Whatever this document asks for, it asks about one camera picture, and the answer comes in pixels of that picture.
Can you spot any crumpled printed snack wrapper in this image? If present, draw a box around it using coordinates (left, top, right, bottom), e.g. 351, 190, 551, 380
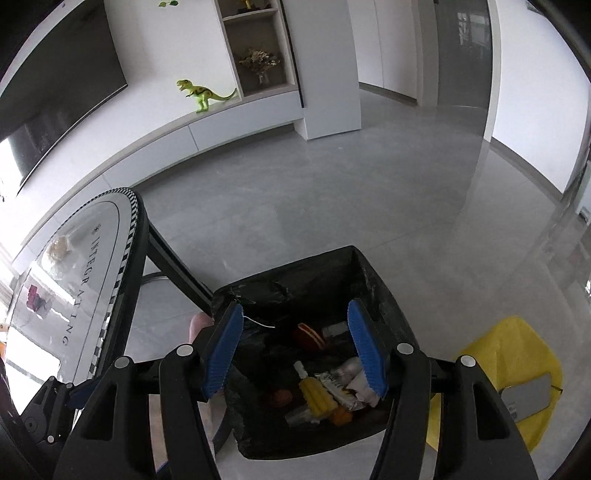
316, 369, 365, 411

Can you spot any yellow chair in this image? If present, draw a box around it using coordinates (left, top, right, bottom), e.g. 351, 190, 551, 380
425, 316, 564, 455

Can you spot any bin with black bag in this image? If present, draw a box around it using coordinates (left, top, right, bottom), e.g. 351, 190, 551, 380
211, 246, 439, 460

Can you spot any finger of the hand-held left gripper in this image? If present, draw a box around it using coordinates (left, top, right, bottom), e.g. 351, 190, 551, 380
68, 379, 101, 409

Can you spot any black table frame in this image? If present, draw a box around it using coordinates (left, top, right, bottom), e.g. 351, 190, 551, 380
92, 189, 218, 370

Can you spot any pink stool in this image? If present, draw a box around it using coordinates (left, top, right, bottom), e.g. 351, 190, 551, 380
182, 311, 215, 344

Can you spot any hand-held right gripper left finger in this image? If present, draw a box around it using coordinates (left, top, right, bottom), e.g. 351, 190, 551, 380
53, 302, 245, 480

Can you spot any white shelf unit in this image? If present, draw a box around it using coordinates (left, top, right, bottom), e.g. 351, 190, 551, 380
215, 0, 305, 100

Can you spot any yellow corn-shaped sponge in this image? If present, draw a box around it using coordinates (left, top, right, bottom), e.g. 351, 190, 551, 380
298, 376, 340, 416

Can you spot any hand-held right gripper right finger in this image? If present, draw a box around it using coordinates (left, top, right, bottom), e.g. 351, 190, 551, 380
346, 298, 541, 480

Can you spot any crumpled clear plastic bag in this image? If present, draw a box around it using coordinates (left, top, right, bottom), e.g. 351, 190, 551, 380
46, 235, 75, 261

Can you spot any green toy dinosaur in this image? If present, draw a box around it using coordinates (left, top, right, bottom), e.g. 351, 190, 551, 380
175, 78, 238, 114

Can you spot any grey flat pouch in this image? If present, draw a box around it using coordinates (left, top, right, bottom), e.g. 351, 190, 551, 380
501, 373, 554, 423

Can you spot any dried flower bouquet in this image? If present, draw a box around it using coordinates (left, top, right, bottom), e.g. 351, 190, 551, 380
238, 47, 281, 85

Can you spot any black wall television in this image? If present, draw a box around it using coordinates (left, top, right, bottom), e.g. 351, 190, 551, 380
0, 0, 127, 192

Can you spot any low white cabinet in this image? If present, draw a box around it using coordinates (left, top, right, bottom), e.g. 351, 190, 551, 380
18, 88, 305, 250

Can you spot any dark grey door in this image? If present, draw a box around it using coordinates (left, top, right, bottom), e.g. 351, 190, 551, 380
436, 0, 492, 112

